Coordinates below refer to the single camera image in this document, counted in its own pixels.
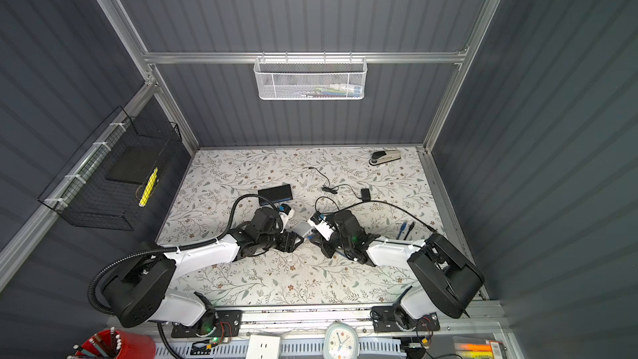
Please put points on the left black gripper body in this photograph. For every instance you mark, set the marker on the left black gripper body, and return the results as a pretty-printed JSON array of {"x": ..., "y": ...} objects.
[{"x": 283, "y": 242}]

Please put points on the white wall power socket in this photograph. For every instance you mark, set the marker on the white wall power socket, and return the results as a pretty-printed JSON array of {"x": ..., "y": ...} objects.
[{"x": 264, "y": 347}]

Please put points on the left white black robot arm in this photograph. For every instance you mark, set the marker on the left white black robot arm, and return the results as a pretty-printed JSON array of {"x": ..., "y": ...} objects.
[{"x": 135, "y": 288}]

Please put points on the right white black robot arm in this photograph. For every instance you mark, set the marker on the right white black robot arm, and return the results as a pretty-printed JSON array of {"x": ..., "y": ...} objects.
[{"x": 447, "y": 280}]

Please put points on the black white stapler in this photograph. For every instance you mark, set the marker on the black white stapler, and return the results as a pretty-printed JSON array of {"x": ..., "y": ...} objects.
[{"x": 383, "y": 157}]

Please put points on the black network switch box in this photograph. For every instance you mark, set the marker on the black network switch box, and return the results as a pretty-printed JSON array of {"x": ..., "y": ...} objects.
[{"x": 276, "y": 194}]

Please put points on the red pencil cup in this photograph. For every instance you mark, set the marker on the red pencil cup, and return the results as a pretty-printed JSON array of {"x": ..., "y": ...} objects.
[{"x": 114, "y": 343}]

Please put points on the white wire mesh basket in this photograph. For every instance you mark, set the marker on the white wire mesh basket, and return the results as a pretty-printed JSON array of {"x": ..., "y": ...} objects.
[{"x": 323, "y": 80}]

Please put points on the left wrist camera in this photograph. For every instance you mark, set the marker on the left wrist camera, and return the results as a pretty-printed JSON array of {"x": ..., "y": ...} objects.
[{"x": 285, "y": 212}]

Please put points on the floral patterned table mat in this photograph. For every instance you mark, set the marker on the floral patterned table mat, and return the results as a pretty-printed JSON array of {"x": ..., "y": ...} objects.
[{"x": 219, "y": 186}]

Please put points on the black pad in basket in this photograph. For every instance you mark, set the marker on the black pad in basket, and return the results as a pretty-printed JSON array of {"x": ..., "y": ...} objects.
[{"x": 134, "y": 165}]

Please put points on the black wire wall basket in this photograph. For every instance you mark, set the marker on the black wire wall basket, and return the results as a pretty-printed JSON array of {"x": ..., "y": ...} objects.
[{"x": 111, "y": 185}]

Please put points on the small black adapter with cable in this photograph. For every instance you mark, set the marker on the small black adapter with cable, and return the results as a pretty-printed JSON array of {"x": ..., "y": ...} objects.
[{"x": 363, "y": 195}]

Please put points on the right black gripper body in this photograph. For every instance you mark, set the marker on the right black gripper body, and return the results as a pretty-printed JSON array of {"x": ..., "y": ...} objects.
[{"x": 336, "y": 242}]

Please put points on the yellow marker in basket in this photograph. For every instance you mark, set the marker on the yellow marker in basket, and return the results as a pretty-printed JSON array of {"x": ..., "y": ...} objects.
[{"x": 149, "y": 188}]

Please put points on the white network switch box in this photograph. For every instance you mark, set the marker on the white network switch box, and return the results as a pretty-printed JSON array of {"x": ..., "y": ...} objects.
[{"x": 302, "y": 229}]

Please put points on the white analog clock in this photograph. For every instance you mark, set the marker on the white analog clock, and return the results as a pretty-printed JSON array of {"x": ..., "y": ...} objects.
[{"x": 341, "y": 342}]

